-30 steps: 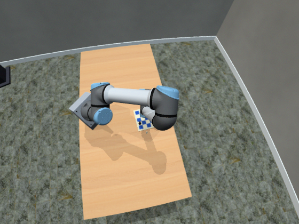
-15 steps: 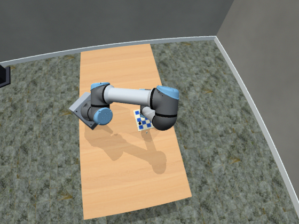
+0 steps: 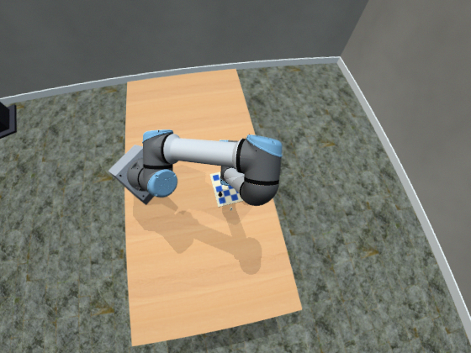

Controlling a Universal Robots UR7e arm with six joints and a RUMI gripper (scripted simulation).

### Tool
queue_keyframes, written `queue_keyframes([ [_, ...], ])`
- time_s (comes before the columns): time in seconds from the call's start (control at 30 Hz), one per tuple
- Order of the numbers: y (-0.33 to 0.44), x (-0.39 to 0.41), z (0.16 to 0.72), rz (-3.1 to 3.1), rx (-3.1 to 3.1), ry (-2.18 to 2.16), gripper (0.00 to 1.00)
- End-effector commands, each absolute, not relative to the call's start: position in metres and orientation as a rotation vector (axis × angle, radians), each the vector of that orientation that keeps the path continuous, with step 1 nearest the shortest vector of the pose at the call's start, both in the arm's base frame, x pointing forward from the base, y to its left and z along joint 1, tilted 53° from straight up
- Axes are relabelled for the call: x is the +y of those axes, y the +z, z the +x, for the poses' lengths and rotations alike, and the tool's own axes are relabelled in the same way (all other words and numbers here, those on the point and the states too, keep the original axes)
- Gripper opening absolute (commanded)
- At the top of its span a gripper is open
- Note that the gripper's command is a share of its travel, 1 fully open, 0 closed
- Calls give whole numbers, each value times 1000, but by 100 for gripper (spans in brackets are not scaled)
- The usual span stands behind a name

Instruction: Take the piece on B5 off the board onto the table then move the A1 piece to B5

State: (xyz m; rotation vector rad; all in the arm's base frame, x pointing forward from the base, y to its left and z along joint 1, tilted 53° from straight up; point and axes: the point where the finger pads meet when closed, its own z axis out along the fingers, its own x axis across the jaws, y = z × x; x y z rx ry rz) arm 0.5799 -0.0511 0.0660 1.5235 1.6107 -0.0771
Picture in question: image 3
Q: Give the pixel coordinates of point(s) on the blue and white chessboard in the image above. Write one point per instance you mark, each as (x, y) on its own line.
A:
(229, 194)

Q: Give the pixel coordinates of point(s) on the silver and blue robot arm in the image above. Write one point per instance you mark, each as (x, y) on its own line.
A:
(257, 158)

